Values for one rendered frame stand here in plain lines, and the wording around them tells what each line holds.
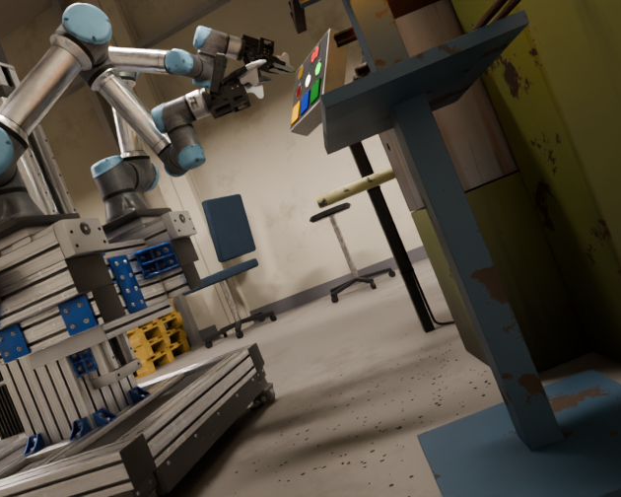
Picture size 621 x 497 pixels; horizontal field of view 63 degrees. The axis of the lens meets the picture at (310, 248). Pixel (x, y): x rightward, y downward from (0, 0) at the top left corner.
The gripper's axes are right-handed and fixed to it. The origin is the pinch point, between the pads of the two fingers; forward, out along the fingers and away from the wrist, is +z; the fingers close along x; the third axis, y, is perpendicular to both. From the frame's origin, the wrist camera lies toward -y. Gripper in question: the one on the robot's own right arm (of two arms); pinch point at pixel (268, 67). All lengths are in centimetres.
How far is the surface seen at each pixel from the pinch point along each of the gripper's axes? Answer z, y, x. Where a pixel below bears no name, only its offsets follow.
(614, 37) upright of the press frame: 59, 37, 49
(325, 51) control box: 23.4, -12.3, -41.8
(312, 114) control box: 11, 5, -50
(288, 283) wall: -44, 76, -342
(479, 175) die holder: 36, 51, 22
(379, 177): 23, 38, -35
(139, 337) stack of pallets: -172, 68, -279
